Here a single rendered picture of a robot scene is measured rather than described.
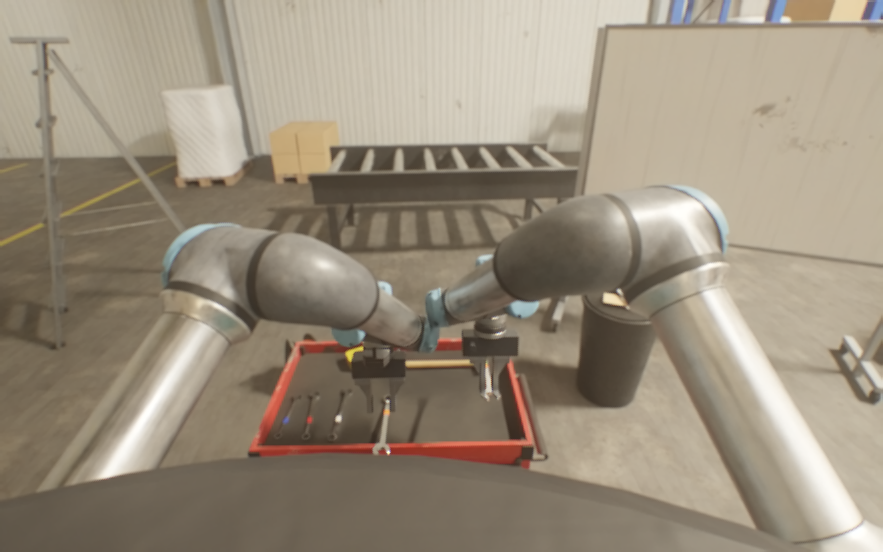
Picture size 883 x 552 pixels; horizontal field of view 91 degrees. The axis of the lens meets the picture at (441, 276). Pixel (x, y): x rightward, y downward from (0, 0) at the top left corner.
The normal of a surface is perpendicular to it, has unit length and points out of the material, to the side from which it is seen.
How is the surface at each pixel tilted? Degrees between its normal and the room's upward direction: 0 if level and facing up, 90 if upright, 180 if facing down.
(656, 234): 61
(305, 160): 90
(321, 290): 77
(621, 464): 0
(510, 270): 90
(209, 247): 27
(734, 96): 90
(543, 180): 90
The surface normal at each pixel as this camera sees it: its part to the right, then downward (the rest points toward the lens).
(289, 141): 0.02, 0.46
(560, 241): -0.52, -0.09
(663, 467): 0.00, -0.89
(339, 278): 0.73, -0.15
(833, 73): -0.39, 0.43
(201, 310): 0.15, 0.29
